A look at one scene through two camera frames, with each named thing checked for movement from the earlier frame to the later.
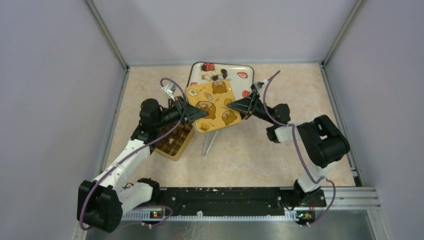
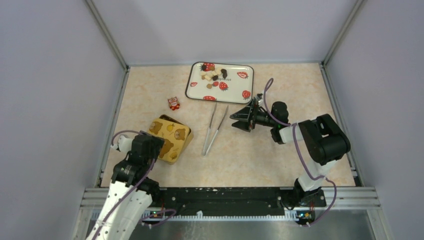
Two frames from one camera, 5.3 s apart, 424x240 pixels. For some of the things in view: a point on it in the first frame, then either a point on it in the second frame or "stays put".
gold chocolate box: x=173 y=145 stays put
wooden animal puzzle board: x=213 y=98 -> x=176 y=136
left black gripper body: x=173 y=113 -> x=157 y=144
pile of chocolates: x=213 y=75 stays put
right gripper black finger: x=242 y=104 -> x=244 y=113
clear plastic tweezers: x=204 y=152 stays put
